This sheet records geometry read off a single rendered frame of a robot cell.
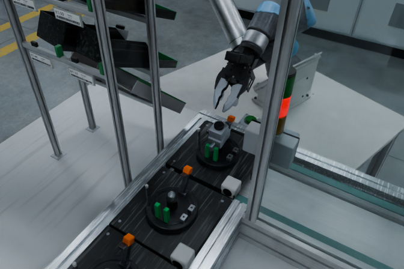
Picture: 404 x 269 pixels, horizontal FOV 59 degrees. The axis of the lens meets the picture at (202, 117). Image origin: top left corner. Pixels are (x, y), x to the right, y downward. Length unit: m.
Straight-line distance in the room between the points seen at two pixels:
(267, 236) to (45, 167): 0.78
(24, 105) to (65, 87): 0.35
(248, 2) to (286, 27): 3.61
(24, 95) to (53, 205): 2.15
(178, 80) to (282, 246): 0.93
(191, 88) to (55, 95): 1.80
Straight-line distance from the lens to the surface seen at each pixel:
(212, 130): 1.06
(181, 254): 0.92
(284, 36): 0.66
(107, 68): 0.88
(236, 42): 1.22
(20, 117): 3.08
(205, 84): 1.65
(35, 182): 1.32
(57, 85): 3.34
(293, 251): 1.04
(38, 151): 1.43
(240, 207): 1.04
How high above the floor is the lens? 1.80
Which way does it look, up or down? 40 degrees down
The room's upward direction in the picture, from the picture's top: 2 degrees clockwise
